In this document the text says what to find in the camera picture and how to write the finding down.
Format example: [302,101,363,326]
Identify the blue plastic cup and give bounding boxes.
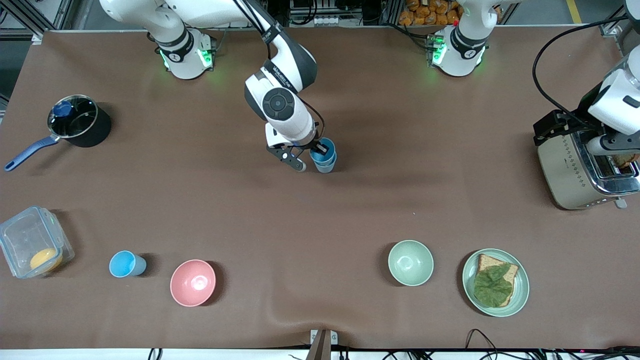
[308,137,337,168]
[108,250,148,279]

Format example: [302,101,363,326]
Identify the beige and chrome toaster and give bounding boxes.
[537,127,640,211]

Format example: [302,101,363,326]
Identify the brown toast slice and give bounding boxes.
[612,152,640,170]

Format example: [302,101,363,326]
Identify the brown table mat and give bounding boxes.
[0,27,640,351]

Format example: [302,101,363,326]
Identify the brown bread slice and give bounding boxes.
[475,253,520,308]

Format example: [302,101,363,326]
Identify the pale green bowl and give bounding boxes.
[387,239,435,288]

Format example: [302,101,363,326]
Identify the pale green plate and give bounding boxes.
[461,248,531,318]

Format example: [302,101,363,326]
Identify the bag of orange buns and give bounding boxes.
[398,0,464,27]

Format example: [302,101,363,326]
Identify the green lettuce leaf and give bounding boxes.
[472,263,515,309]

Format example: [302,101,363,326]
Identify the pink bowl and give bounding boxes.
[169,258,217,308]

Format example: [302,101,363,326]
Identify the orange round food piece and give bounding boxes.
[29,247,64,274]

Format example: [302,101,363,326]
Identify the clear plastic food container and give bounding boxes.
[0,205,76,280]

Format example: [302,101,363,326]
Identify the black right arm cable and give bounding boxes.
[232,0,327,138]

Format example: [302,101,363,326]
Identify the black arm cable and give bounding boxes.
[232,0,327,138]
[531,15,631,118]

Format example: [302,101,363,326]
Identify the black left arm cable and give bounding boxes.
[531,15,631,118]

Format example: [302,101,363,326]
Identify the black pot with blue handle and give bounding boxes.
[4,94,112,172]

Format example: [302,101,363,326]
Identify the metal mount bracket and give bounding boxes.
[306,328,339,360]

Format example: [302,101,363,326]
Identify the black looped floor cable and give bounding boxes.
[465,328,501,360]

